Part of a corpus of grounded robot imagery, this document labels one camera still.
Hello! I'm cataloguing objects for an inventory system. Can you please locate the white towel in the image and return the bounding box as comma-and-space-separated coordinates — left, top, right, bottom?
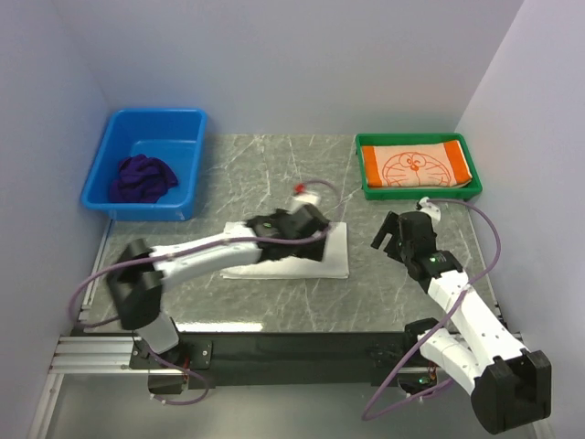
220, 222, 349, 280

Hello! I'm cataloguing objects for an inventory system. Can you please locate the orange Doraemon towel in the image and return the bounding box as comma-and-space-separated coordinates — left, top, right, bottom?
361, 140, 473, 189

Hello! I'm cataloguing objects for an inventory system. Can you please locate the purple towel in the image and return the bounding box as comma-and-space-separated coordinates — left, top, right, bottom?
108, 154, 179, 204

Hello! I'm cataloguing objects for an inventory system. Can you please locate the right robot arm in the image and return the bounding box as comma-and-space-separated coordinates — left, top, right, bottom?
372, 207, 552, 434

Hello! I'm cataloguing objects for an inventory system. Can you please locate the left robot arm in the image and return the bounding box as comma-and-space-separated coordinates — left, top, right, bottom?
106, 203, 332, 368

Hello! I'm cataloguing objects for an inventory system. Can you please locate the green plastic tray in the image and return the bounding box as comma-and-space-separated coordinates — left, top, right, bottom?
355, 133, 483, 200

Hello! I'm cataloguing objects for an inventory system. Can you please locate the blue plastic bin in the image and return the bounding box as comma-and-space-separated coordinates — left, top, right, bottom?
81, 108, 207, 221

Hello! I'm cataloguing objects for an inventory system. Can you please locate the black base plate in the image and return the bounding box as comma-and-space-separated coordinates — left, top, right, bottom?
179, 332, 414, 388

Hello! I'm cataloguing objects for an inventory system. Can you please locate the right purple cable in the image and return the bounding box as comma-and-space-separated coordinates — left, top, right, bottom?
360, 197, 503, 422

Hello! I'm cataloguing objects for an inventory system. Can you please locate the aluminium mounting rail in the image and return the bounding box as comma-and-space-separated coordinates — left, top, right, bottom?
48, 332, 534, 375

